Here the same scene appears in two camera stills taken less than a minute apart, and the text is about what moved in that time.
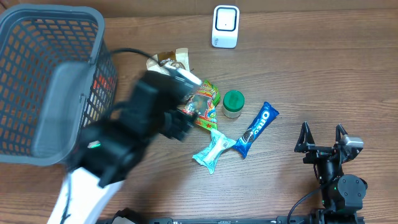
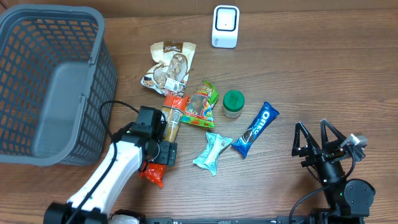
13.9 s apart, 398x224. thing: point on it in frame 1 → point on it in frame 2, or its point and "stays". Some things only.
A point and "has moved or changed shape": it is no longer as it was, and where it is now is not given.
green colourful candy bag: x=202 y=106 stays
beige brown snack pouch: x=181 y=56 has moved or changed shape
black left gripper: x=181 y=126 → x=168 y=153
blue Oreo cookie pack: x=268 y=112 stays
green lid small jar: x=232 y=104 stays
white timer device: x=225 y=29 stays
